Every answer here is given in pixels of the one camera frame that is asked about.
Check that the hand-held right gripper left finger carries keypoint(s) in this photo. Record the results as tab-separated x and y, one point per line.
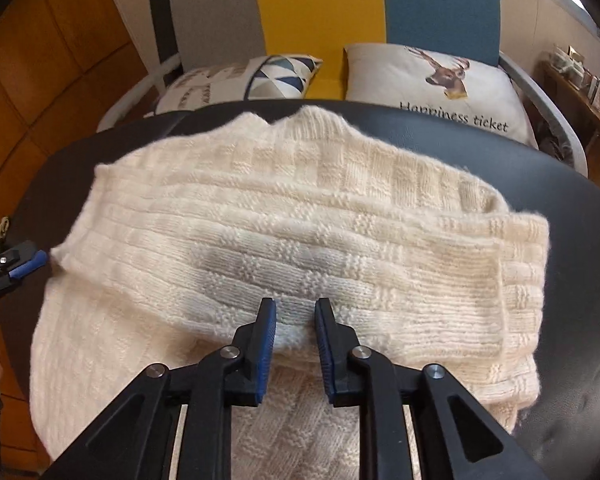
265	350

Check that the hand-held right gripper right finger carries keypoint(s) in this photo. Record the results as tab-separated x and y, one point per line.
325	350

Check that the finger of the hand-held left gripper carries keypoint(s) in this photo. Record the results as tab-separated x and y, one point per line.
5	260
30	264

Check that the cream knit sweater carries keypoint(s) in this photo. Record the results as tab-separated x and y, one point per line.
330	220

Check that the geometric print pillow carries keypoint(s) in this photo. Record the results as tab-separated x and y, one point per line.
275	75

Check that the white deer print pillow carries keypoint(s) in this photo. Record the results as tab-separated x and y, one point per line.
380	80

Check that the black upright stand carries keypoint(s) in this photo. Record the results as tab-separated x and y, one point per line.
162	20

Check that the dark grey fuzzy cloth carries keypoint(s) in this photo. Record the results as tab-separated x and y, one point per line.
555	142

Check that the grey yellow blue sofa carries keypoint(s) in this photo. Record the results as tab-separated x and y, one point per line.
320	10

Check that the cluttered wooden shelf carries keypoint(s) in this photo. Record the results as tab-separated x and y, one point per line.
580	80

